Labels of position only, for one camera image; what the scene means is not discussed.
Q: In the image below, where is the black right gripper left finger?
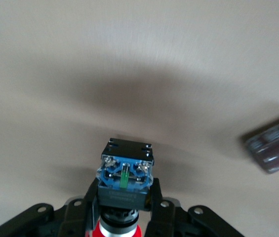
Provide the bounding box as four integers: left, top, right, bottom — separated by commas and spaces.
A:
0, 177, 103, 237

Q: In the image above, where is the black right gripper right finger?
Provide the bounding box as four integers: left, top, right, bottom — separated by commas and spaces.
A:
145, 177, 245, 237

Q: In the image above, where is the red push button switch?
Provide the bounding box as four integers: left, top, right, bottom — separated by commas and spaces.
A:
89, 137, 156, 237

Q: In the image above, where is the dark purple terminal block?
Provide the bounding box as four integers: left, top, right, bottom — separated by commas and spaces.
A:
241, 112, 279, 174

